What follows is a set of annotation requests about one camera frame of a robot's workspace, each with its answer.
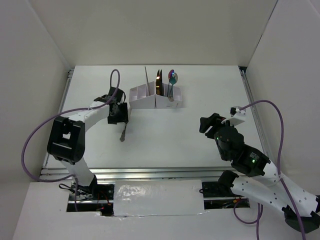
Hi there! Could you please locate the silver ornate knife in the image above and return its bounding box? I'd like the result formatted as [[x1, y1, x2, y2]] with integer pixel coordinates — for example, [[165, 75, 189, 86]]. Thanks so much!
[[119, 107, 132, 142]]

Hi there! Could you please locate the gold knife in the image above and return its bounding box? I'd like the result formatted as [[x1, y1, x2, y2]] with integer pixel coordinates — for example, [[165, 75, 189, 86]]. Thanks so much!
[[155, 69, 163, 96]]

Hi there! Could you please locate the iridescent rainbow spoon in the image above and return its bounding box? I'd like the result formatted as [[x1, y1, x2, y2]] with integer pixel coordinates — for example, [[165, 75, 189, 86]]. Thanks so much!
[[167, 69, 175, 97]]

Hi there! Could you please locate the black knife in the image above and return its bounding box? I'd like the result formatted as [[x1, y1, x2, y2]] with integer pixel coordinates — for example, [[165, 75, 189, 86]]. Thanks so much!
[[159, 69, 165, 97]]

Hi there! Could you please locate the teal spoon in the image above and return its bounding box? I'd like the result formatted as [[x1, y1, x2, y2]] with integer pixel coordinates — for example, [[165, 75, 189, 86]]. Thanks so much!
[[168, 76, 177, 98]]

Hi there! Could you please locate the silver ornate spoon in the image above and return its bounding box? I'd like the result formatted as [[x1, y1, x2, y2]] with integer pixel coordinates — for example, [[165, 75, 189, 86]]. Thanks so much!
[[172, 72, 178, 84]]

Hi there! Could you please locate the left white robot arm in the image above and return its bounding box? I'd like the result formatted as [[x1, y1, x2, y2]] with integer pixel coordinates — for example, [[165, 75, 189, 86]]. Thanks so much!
[[47, 87, 129, 200]]

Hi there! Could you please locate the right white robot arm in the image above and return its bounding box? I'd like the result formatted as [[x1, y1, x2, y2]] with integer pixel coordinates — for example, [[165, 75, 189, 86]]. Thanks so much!
[[199, 111, 320, 233]]

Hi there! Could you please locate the white left utensil organizer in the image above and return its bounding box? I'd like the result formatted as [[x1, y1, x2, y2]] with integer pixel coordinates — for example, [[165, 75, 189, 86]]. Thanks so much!
[[129, 81, 156, 109]]

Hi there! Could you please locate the white utensil organizer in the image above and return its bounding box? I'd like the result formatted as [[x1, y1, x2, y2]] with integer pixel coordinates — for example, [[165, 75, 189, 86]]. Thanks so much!
[[155, 83, 183, 109], [129, 81, 156, 109]]

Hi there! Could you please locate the white right utensil organizer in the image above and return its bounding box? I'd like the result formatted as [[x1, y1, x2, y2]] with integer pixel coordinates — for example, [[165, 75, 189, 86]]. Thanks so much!
[[155, 83, 183, 109]]

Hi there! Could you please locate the white cover plate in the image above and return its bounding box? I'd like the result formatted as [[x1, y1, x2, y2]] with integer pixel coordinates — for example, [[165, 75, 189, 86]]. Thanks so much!
[[113, 179, 205, 217]]

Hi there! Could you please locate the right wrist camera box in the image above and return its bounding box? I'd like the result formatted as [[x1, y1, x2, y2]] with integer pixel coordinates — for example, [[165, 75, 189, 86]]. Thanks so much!
[[221, 106, 247, 127]]

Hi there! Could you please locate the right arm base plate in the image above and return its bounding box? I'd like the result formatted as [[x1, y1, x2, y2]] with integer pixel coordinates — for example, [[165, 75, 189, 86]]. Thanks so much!
[[199, 170, 240, 198]]

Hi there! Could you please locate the aluminium right rail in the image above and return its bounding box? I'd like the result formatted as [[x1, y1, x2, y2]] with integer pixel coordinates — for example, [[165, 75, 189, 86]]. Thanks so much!
[[239, 66, 284, 177]]

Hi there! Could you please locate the aluminium rail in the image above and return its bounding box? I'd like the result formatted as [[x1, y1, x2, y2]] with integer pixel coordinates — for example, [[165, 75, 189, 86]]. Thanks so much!
[[39, 163, 251, 181], [239, 66, 284, 177]]

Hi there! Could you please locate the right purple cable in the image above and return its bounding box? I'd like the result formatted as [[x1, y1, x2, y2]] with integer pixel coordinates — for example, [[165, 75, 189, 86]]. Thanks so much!
[[233, 99, 305, 240]]

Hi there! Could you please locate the purple cable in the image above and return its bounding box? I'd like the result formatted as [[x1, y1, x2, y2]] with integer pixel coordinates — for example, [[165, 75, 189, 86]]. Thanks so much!
[[21, 69, 121, 212], [233, 99, 305, 240]]

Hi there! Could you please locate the aluminium front rail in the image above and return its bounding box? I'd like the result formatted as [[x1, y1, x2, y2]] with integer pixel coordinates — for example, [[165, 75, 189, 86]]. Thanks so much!
[[39, 163, 251, 181]]

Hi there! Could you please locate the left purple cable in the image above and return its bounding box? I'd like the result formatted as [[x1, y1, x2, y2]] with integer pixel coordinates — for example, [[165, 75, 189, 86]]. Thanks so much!
[[21, 69, 121, 212]]

